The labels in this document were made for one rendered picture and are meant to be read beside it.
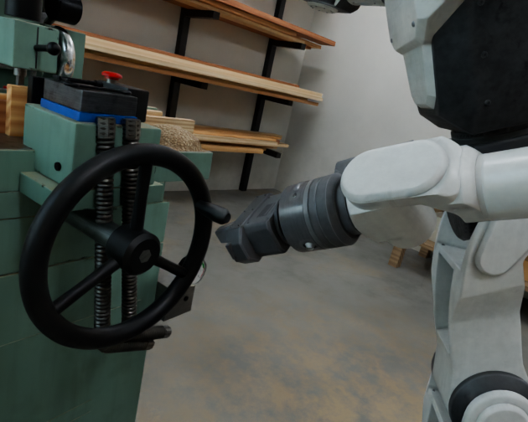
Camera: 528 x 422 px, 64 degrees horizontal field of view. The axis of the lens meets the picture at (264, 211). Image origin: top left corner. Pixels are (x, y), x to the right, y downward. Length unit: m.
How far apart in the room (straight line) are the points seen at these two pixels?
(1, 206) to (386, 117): 3.62
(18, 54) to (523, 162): 0.69
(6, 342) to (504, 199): 0.71
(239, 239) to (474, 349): 0.46
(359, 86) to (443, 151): 3.81
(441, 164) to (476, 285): 0.34
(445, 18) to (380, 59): 3.56
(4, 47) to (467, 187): 0.68
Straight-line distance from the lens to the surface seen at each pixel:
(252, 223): 0.53
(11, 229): 0.70
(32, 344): 0.82
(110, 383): 0.99
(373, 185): 0.43
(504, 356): 0.83
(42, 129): 0.66
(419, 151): 0.43
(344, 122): 4.26
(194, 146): 0.88
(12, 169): 0.67
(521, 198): 0.42
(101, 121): 0.60
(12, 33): 0.78
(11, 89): 0.75
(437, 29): 0.63
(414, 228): 0.49
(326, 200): 0.47
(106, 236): 0.61
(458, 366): 0.82
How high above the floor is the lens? 1.05
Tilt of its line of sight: 16 degrees down
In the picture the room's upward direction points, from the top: 13 degrees clockwise
